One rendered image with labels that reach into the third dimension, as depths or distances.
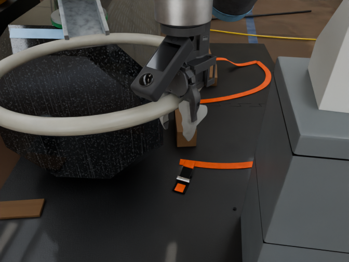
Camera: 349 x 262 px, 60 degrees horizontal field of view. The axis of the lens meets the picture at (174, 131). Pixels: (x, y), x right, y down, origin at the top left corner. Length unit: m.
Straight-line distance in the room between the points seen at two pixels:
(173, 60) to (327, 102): 0.44
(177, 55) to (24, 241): 1.30
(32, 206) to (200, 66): 1.34
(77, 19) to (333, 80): 0.74
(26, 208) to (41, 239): 0.20
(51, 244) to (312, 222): 1.10
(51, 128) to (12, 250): 1.14
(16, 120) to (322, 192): 0.69
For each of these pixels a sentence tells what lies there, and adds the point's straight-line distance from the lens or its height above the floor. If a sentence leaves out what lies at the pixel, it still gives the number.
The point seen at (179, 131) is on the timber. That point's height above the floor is 0.13.
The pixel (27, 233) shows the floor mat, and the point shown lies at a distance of 1.63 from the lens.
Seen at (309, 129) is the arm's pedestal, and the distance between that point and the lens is 0.73.
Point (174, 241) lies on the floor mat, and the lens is 1.46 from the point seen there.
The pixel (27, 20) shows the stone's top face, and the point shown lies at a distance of 1.41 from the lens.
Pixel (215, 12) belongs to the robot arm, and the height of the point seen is 1.08.
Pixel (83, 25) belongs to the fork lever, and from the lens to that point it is 1.01.
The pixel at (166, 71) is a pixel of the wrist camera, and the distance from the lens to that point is 0.46.
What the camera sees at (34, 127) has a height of 0.97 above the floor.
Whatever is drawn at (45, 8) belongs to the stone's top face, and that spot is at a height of 0.85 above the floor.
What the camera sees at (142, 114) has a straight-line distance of 0.50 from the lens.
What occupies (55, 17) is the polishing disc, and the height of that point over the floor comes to 0.88.
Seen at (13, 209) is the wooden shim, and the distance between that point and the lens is 1.73.
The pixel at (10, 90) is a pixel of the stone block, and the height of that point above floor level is 0.60.
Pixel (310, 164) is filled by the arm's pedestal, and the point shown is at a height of 0.77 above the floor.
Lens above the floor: 1.27
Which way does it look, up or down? 39 degrees down
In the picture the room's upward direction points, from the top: straight up
